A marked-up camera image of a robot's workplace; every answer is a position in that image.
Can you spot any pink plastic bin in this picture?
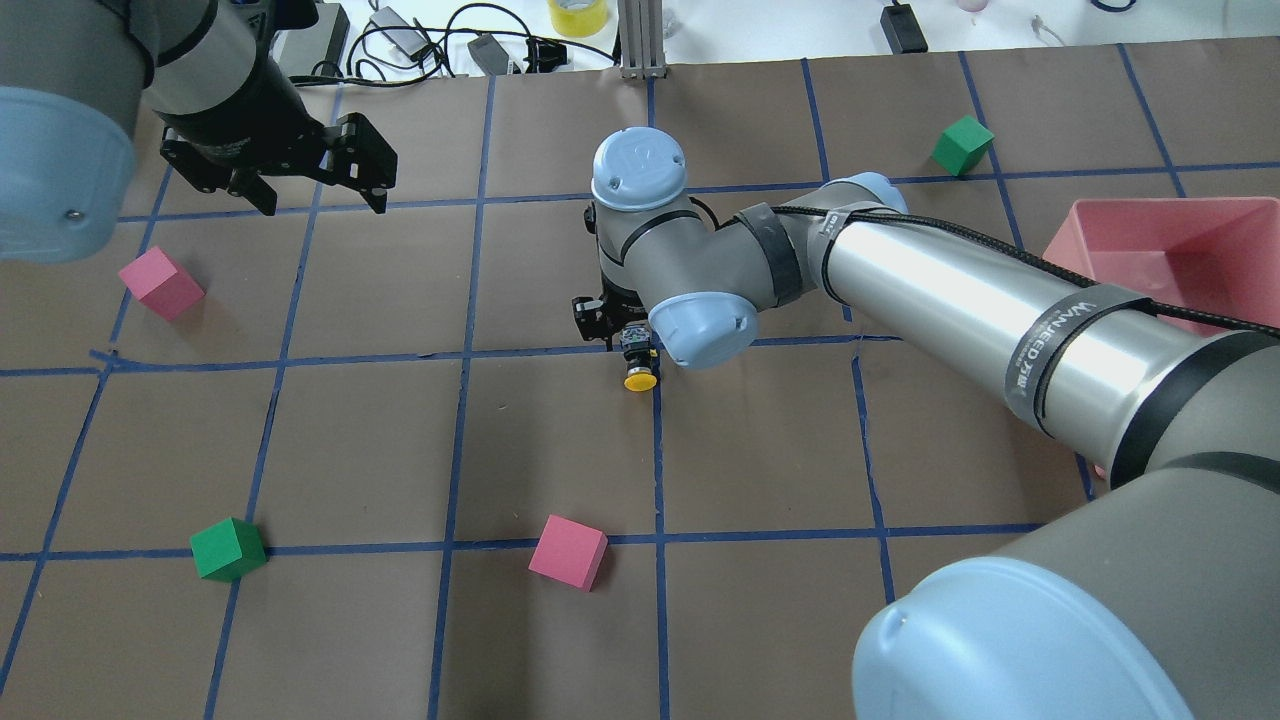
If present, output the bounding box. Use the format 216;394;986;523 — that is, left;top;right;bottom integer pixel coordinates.
1041;196;1280;480

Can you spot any grey power brick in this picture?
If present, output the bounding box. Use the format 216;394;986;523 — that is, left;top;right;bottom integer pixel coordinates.
270;3;349;78

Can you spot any green foam cube near left arm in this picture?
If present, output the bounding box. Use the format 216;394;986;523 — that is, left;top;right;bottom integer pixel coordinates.
189;518;268;583

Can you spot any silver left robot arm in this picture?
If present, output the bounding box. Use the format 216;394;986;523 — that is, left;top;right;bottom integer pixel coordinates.
1;1;398;264

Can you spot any yellow push button switch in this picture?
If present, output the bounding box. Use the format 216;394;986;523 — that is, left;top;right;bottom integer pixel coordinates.
620;322;660;393

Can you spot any pink foam cube centre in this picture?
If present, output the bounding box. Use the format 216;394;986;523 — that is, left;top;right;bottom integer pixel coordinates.
527;514;609;592

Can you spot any aluminium profile post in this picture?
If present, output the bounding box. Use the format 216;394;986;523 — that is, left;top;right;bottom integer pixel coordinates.
617;0;668;79

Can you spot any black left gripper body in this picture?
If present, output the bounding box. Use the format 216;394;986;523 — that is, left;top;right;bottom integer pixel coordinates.
157;60;325;193

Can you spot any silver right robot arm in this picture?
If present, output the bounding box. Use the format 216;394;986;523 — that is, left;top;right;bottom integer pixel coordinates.
573;127;1279;719

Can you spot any black power adapter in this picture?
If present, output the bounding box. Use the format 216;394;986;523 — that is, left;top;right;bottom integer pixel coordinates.
879;1;929;55

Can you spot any green foam cube near bin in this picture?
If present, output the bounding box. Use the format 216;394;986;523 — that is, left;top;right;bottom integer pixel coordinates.
931;115;995;177

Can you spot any pink foam cube side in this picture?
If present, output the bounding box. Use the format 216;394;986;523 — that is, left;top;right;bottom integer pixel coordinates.
116;247;206;322

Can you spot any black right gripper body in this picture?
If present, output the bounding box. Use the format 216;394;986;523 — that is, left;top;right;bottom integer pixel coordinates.
585;200;660;346

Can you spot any yellow tape roll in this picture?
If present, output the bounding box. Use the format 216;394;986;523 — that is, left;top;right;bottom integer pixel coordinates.
547;0;609;38

